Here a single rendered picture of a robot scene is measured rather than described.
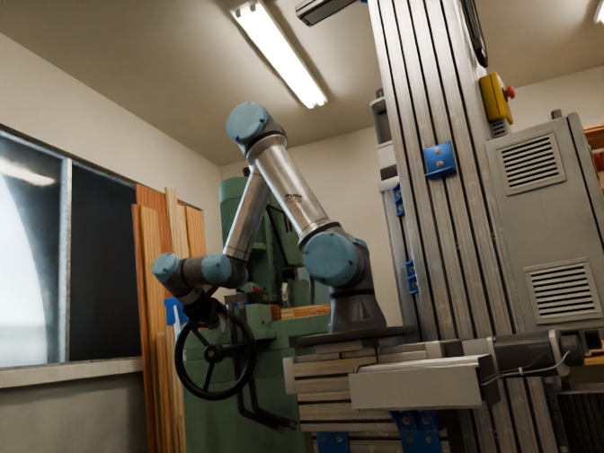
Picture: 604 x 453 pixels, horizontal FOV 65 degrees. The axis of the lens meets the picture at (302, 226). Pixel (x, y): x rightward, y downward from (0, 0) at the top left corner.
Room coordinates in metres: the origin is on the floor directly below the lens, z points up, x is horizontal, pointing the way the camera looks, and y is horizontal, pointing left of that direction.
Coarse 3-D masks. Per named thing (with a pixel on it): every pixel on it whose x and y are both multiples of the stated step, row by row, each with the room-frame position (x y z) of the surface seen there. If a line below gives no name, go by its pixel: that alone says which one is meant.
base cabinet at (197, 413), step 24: (216, 384) 1.76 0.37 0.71; (264, 384) 1.72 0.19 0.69; (192, 408) 1.78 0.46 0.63; (216, 408) 1.76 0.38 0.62; (264, 408) 1.72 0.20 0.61; (288, 408) 1.70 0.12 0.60; (192, 432) 1.79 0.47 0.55; (216, 432) 1.76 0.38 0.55; (240, 432) 1.74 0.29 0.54; (264, 432) 1.72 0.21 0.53; (288, 432) 1.70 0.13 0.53
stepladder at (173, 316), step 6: (168, 300) 2.67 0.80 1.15; (174, 300) 2.66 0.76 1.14; (168, 306) 2.66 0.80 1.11; (174, 306) 2.63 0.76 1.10; (180, 306) 2.64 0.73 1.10; (168, 312) 2.66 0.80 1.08; (174, 312) 2.64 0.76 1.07; (180, 312) 2.64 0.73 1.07; (168, 318) 2.66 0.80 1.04; (174, 318) 2.65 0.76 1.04; (180, 318) 2.64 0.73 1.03; (186, 318) 2.65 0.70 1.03; (168, 324) 2.68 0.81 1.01; (174, 324) 2.65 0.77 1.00; (180, 324) 2.63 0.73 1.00; (174, 330) 2.65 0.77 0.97; (180, 330) 2.62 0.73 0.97
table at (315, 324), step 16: (288, 320) 1.69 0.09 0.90; (304, 320) 1.68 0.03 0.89; (320, 320) 1.66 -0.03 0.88; (176, 336) 1.80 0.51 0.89; (192, 336) 1.78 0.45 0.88; (208, 336) 1.77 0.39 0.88; (224, 336) 1.65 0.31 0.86; (240, 336) 1.63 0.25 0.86; (256, 336) 1.62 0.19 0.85; (272, 336) 1.67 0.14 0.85; (288, 336) 1.69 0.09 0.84
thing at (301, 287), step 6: (294, 282) 2.01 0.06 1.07; (300, 282) 2.00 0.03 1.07; (306, 282) 2.02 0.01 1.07; (294, 288) 2.01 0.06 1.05; (300, 288) 2.00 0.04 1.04; (306, 288) 2.01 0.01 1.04; (294, 294) 2.01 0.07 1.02; (300, 294) 2.00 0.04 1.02; (306, 294) 2.00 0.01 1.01; (294, 300) 2.01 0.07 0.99; (300, 300) 2.00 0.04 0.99; (306, 300) 2.00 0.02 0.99; (294, 306) 2.01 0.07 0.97
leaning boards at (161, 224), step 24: (144, 192) 3.30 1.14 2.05; (168, 192) 3.53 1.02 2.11; (144, 216) 3.19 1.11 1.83; (168, 216) 3.51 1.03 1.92; (192, 216) 3.80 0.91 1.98; (144, 240) 3.17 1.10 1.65; (168, 240) 3.49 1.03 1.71; (192, 240) 3.76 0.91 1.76; (144, 264) 3.17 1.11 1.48; (144, 288) 3.17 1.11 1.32; (144, 312) 3.15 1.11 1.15; (144, 336) 3.13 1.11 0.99; (168, 336) 3.12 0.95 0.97; (144, 360) 3.12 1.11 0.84; (168, 360) 3.13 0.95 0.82; (144, 384) 3.12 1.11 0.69; (168, 384) 3.13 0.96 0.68; (168, 408) 3.11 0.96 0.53; (168, 432) 3.09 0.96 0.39
